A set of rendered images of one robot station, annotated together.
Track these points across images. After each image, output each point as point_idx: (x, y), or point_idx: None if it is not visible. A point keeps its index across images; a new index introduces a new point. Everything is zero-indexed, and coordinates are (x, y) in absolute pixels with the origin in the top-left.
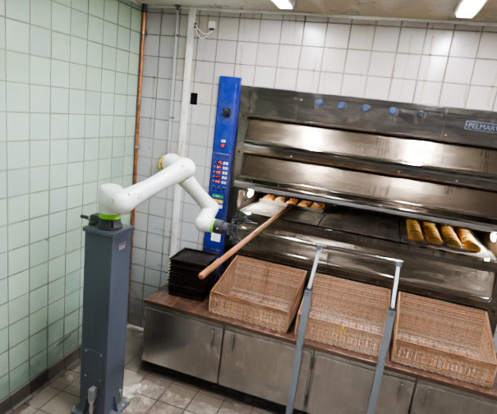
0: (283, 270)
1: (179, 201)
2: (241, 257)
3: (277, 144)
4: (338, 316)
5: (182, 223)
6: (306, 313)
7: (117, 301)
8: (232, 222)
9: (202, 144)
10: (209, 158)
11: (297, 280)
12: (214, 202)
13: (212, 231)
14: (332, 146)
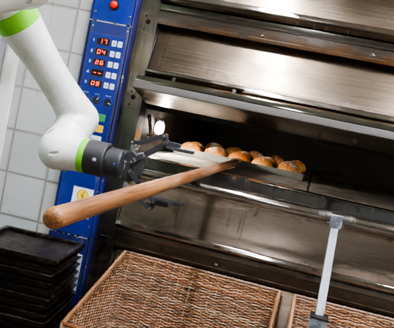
0: (229, 287)
1: (4, 126)
2: (133, 256)
3: (235, 6)
4: None
5: (8, 175)
6: None
7: None
8: (133, 147)
9: (68, 4)
10: (82, 35)
11: (260, 310)
12: (90, 104)
13: (80, 166)
14: (354, 15)
